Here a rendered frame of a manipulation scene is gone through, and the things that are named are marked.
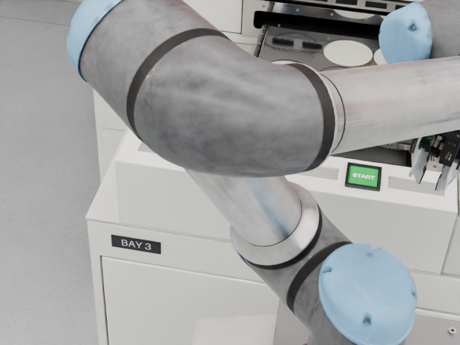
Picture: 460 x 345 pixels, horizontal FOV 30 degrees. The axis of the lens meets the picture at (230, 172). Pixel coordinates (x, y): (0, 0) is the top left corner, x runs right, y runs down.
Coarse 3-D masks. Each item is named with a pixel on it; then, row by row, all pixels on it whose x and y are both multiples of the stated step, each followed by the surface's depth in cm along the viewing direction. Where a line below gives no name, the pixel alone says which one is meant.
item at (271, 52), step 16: (272, 32) 183; (288, 32) 183; (304, 32) 183; (272, 48) 178; (288, 48) 179; (304, 48) 179; (320, 48) 179; (320, 64) 174; (336, 64) 174; (368, 64) 175
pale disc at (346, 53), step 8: (344, 40) 181; (328, 48) 179; (336, 48) 179; (344, 48) 179; (352, 48) 179; (360, 48) 179; (368, 48) 179; (328, 56) 176; (336, 56) 177; (344, 56) 177; (352, 56) 177; (360, 56) 177; (368, 56) 177; (344, 64) 174; (352, 64) 174; (360, 64) 174
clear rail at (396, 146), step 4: (384, 144) 155; (388, 144) 155; (392, 144) 154; (396, 144) 154; (400, 144) 154; (404, 144) 154; (408, 144) 154; (388, 148) 155; (392, 148) 155; (396, 148) 155; (400, 148) 154; (404, 148) 154; (408, 148) 154
